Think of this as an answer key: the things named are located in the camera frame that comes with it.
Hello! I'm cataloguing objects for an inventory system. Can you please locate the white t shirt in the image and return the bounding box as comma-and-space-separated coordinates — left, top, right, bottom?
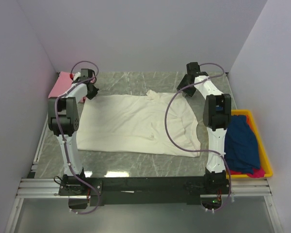
77, 90, 201, 157

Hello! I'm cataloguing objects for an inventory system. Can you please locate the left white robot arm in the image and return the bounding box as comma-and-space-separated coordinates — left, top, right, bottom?
48, 68, 99, 196

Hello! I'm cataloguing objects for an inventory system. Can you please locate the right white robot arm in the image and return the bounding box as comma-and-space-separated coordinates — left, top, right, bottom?
177, 62, 231, 194

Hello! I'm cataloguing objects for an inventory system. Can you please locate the folded pink t shirt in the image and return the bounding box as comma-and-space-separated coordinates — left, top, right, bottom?
48, 71, 87, 103

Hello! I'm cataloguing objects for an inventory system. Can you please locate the orange t shirt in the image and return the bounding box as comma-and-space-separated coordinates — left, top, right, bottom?
246, 115, 253, 129

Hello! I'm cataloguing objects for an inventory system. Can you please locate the blue t shirt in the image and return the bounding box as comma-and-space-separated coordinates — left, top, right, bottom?
224, 110, 261, 174

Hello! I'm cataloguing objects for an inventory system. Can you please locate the black base bar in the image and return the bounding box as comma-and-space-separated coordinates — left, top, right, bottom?
58, 175, 230, 206

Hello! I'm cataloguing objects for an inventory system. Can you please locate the magenta t shirt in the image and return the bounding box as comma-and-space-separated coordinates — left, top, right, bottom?
230, 168, 265, 179

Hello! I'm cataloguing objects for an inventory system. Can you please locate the yellow plastic bin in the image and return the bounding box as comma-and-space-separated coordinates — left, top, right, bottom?
225, 109, 274, 180

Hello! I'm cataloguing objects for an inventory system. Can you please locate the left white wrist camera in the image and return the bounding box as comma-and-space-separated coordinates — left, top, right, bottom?
69, 72, 81, 81

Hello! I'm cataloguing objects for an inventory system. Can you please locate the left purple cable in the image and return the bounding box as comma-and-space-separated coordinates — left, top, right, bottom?
53, 60, 103, 215

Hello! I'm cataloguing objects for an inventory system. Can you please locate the purple cable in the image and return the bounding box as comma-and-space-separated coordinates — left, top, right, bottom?
164, 63, 232, 213
53, 60, 103, 215

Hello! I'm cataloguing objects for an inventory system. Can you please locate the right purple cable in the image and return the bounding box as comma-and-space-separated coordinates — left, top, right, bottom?
164, 63, 232, 213

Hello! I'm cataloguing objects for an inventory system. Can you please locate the aluminium frame rail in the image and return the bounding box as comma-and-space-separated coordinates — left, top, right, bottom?
15, 155, 61, 199

